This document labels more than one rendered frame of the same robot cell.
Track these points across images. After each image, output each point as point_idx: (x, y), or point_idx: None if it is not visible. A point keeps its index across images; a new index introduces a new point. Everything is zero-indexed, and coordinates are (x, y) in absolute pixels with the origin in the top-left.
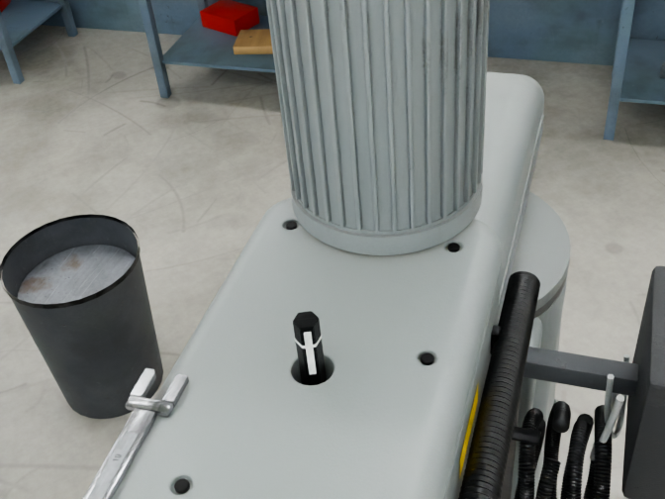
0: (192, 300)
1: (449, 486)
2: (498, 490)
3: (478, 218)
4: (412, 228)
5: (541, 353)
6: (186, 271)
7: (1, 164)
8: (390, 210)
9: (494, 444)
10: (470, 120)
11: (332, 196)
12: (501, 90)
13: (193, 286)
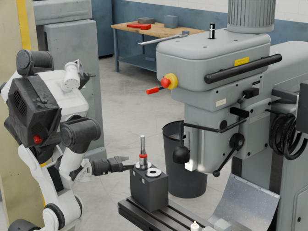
0: (227, 175)
1: (228, 57)
2: (241, 69)
3: (282, 56)
4: (247, 25)
5: (286, 91)
6: (229, 166)
7: (178, 118)
8: (243, 20)
9: (245, 64)
10: (265, 2)
11: (232, 17)
12: None
13: (229, 171)
